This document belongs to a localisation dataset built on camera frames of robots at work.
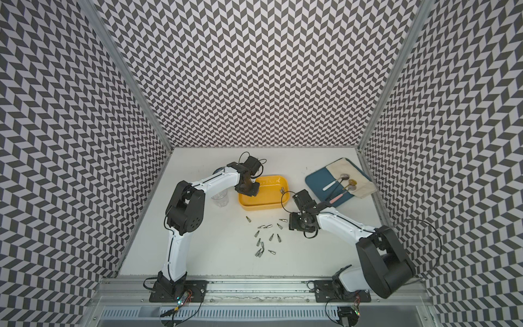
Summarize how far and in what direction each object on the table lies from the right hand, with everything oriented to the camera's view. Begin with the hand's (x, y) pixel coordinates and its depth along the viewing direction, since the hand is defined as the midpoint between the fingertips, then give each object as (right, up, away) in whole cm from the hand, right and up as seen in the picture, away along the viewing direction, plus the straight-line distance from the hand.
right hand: (295, 229), depth 87 cm
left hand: (-20, +14, +11) cm, 27 cm away
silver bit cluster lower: (-15, -8, -5) cm, 18 cm away
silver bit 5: (-11, -3, 0) cm, 11 cm away
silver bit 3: (-7, 0, +4) cm, 8 cm away
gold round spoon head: (+32, +19, +18) cm, 41 cm away
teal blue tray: (+17, +18, +18) cm, 30 cm away
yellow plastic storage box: (-10, +13, +12) cm, 20 cm away
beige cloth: (+36, +17, +12) cm, 41 cm away
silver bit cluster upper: (-16, -5, -2) cm, 17 cm away
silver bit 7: (-10, -8, -4) cm, 14 cm away
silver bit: (-5, +15, +15) cm, 22 cm away
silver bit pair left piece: (-15, +1, 0) cm, 15 cm away
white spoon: (+28, +22, +18) cm, 39 cm away
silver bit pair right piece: (-11, +1, 0) cm, 11 cm away
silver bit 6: (-7, -4, 0) cm, 8 cm away
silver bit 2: (-21, +3, +5) cm, 22 cm away
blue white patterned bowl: (-37, +26, +14) cm, 47 cm away
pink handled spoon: (+29, +16, +13) cm, 36 cm away
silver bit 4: (-5, +2, +5) cm, 7 cm away
